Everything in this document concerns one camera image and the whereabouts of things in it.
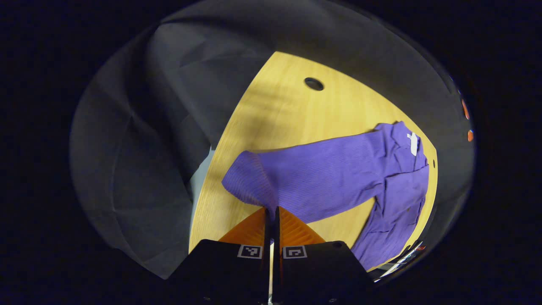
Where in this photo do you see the purple shirt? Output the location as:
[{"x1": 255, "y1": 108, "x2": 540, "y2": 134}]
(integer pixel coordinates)
[{"x1": 221, "y1": 121, "x2": 429, "y2": 272}]

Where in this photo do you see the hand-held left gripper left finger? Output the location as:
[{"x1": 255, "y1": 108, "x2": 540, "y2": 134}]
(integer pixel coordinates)
[{"x1": 167, "y1": 207, "x2": 271, "y2": 305}]

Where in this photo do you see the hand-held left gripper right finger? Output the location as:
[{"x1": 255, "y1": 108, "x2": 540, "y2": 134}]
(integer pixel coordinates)
[{"x1": 273, "y1": 206, "x2": 375, "y2": 305}]

